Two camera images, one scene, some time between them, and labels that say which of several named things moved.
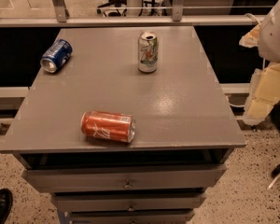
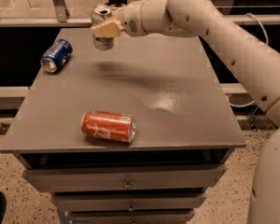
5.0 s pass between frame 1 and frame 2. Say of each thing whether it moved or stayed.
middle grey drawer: stayed
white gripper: moved
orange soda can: stayed
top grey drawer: stayed
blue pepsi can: stayed
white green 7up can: moved
